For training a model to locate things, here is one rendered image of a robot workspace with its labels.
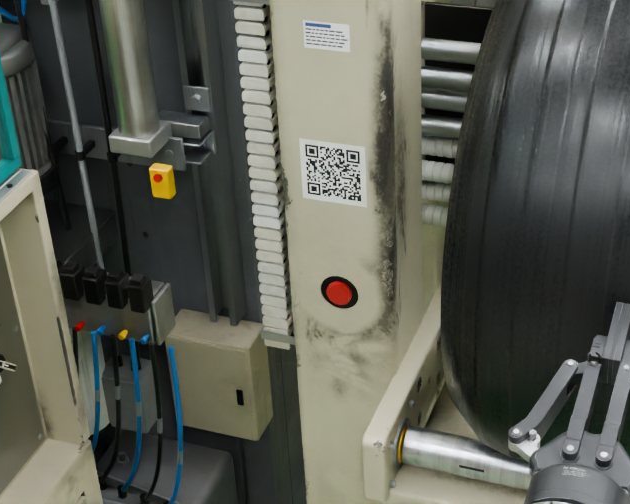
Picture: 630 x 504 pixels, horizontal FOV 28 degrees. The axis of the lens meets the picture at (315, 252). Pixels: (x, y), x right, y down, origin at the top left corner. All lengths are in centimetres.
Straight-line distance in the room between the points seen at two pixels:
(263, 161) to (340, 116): 12
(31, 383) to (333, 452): 39
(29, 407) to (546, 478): 73
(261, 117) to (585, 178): 42
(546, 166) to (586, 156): 4
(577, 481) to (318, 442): 72
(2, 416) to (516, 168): 66
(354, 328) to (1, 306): 40
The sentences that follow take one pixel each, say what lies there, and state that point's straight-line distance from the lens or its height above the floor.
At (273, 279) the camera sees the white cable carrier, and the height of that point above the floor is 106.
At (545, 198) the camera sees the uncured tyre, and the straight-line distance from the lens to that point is 111.
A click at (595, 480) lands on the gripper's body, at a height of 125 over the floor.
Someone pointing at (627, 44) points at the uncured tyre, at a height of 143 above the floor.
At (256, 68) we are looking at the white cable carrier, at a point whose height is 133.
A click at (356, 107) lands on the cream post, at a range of 132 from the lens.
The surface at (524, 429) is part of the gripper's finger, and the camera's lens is 101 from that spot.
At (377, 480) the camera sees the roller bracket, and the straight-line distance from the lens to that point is 145.
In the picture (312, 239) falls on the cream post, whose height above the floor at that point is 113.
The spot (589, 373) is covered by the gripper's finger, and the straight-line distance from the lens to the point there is 105.
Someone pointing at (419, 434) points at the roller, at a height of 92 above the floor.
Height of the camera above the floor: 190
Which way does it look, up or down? 33 degrees down
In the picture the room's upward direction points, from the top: 3 degrees counter-clockwise
